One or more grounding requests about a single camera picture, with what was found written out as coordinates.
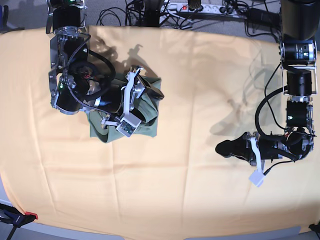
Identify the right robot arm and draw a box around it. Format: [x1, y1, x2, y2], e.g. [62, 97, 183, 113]
[46, 0, 124, 125]

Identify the white power strip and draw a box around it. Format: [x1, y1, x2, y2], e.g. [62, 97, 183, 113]
[161, 0, 242, 18]

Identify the black power adapter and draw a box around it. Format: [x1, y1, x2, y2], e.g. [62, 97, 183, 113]
[245, 8, 280, 29]

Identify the black corner clamp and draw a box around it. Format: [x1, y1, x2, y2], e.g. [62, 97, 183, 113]
[308, 223, 320, 234]

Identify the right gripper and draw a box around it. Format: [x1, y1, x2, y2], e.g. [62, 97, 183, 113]
[94, 77, 146, 120]

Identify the yellow tablecloth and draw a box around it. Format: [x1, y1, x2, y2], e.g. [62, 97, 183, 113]
[0, 26, 320, 240]

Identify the green T-shirt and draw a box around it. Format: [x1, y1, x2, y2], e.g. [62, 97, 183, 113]
[86, 72, 163, 144]

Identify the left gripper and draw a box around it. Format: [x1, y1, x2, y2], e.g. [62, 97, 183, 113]
[215, 132, 290, 167]

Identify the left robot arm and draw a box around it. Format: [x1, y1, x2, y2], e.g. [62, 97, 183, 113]
[215, 0, 320, 166]

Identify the black red clamp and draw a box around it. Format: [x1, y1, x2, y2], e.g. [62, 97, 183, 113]
[0, 203, 39, 240]

